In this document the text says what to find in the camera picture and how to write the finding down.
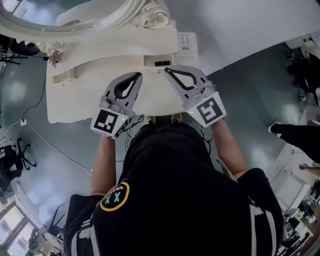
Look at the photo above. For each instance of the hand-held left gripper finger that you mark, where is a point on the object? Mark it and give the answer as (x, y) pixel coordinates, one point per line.
(137, 92)
(112, 86)

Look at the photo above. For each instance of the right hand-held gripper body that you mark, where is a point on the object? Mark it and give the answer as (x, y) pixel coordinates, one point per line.
(210, 110)

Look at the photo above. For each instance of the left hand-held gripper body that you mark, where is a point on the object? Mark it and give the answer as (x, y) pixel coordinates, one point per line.
(105, 122)

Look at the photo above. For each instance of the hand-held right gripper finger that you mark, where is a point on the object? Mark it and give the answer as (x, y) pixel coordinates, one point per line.
(198, 75)
(178, 91)

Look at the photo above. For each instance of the white ornate dressing table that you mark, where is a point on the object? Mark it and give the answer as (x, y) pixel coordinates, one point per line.
(155, 100)

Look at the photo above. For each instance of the person's right forearm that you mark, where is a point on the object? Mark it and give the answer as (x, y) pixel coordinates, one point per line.
(225, 147)

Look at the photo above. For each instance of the person's left forearm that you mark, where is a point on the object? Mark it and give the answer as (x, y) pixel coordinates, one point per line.
(102, 165)

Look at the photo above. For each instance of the person's right shoe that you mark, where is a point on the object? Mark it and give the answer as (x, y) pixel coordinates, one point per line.
(177, 118)

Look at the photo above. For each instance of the person's shoe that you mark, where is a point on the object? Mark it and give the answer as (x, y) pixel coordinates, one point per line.
(150, 120)
(177, 118)

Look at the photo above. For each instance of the person's left shoe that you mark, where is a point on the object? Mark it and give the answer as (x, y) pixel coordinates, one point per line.
(150, 120)

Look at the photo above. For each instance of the white paper label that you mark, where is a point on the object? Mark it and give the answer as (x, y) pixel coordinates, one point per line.
(187, 41)

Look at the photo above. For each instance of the white paper tag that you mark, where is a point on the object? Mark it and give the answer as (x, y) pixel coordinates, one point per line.
(226, 170)

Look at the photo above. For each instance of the small dried flower decoration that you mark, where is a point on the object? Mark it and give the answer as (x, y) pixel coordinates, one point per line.
(56, 57)

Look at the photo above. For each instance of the white floor socket box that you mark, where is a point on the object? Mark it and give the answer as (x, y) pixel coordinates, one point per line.
(23, 122)

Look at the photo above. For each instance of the person's black t-shirt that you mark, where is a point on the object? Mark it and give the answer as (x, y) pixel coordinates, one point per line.
(175, 200)

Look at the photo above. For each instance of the black office chair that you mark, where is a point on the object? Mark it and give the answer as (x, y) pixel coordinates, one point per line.
(12, 162)

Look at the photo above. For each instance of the black tripod stand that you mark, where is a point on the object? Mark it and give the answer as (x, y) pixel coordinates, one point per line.
(15, 56)

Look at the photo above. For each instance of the long white table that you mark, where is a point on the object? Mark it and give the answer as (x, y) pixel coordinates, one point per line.
(292, 180)

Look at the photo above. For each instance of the window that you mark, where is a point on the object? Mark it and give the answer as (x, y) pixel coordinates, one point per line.
(12, 230)

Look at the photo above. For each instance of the round mirror ornate white frame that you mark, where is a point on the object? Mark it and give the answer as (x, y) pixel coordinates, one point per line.
(150, 22)

